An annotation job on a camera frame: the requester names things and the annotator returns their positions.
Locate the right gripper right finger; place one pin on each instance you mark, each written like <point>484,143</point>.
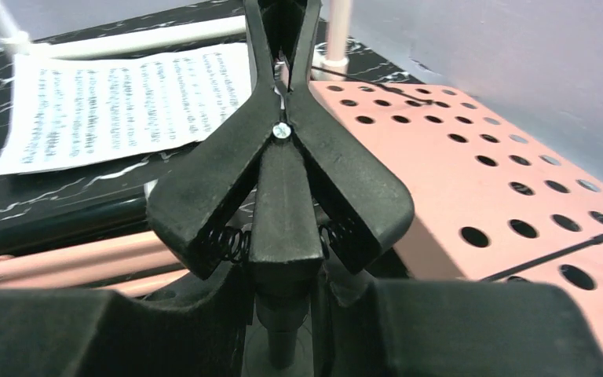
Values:
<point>463,333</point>

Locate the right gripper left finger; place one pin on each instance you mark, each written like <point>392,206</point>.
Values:
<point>104,333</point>

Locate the pink music stand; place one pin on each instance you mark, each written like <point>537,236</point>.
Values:
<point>491,204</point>

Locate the sheet music page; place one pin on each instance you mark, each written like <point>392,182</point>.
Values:
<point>74,113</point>

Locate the white PVC pipe frame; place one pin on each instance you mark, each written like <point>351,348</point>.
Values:
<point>17,41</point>

